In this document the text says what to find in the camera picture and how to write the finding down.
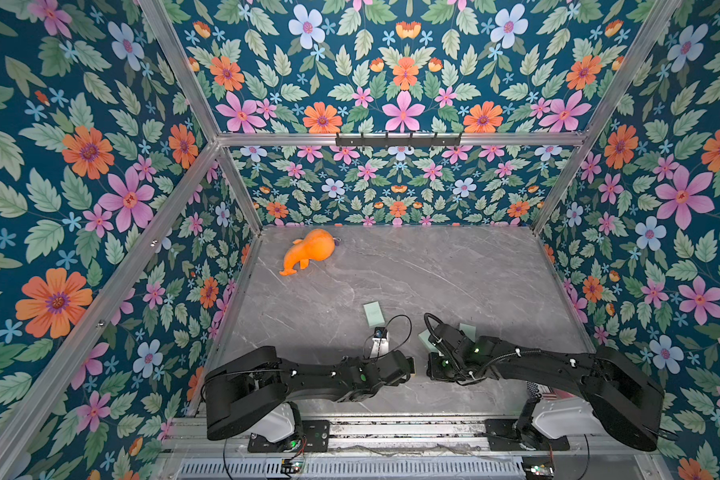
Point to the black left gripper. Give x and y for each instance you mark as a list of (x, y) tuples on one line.
[(396, 382)]

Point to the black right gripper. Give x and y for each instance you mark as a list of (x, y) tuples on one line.
[(436, 366)]

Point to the mint green box lid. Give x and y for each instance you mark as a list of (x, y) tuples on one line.
[(469, 330)]

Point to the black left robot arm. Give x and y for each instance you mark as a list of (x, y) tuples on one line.
[(243, 391)]

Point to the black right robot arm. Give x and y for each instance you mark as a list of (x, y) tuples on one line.
[(626, 400)]

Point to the orange plush toy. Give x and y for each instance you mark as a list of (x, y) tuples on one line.
[(317, 245)]

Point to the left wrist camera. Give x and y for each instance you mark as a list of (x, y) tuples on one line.
[(380, 342)]

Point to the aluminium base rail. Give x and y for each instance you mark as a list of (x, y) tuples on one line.
[(461, 435)]

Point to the black hook rail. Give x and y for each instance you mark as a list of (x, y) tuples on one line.
[(416, 140)]

